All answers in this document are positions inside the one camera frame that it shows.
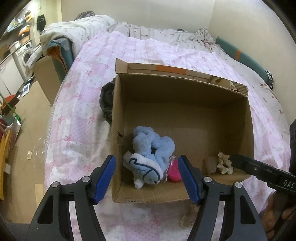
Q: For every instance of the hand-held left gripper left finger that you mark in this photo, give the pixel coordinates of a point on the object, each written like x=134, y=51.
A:
x=104, y=179

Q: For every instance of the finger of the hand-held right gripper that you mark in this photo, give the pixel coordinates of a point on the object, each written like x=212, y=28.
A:
x=252, y=167

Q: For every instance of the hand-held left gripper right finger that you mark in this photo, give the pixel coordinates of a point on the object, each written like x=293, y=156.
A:
x=189, y=178

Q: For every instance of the pink rubber duck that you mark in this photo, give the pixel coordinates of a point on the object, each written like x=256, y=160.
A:
x=174, y=173

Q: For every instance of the cream scrunchie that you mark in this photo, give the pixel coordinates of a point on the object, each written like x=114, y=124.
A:
x=224, y=164

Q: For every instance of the white plush sock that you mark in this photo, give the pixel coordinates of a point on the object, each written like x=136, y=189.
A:
x=141, y=165

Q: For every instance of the beige lace scrunchie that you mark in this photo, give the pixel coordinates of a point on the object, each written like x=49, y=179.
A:
x=188, y=219

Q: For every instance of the blue fluffy scrunchie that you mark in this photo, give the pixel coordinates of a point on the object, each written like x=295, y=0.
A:
x=143, y=141

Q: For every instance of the person's right hand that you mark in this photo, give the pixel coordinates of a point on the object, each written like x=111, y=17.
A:
x=271, y=215

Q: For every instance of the dark grey cloth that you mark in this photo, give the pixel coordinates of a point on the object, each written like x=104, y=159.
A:
x=106, y=99

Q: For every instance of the pink bow print blanket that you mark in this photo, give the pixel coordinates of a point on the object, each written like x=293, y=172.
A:
x=87, y=92

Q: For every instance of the yellow and red rack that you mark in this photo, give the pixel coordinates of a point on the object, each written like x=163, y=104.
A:
x=4, y=162

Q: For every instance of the teal headboard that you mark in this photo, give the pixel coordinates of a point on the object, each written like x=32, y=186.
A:
x=245, y=56

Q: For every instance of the paper sheet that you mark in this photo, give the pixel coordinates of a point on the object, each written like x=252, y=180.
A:
x=25, y=89

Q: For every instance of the tall cardboard box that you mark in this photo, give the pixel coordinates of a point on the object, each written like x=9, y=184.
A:
x=46, y=74

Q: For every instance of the red floor box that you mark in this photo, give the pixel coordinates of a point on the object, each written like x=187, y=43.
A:
x=11, y=100

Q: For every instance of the white washing machine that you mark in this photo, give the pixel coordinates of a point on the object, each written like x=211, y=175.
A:
x=24, y=58

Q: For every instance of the white quilt pile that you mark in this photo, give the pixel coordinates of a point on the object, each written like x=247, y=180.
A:
x=76, y=27

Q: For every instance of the black hanging garment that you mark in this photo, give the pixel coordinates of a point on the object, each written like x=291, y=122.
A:
x=41, y=20

